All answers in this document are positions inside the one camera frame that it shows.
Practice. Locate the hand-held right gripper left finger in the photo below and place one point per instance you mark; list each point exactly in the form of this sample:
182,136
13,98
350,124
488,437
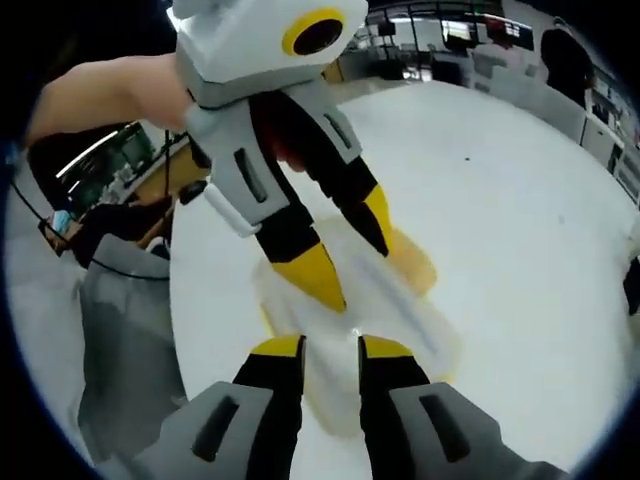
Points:
225,430

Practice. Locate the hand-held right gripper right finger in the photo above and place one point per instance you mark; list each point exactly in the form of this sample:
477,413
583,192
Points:
440,435

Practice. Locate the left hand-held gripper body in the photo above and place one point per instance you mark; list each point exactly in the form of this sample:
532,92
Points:
240,50

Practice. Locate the person's left hand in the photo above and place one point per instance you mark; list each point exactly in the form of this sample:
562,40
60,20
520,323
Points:
292,150

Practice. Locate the small black object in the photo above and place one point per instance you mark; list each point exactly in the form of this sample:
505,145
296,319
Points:
632,287

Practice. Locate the white storage cabinet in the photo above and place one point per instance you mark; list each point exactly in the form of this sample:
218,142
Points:
607,145

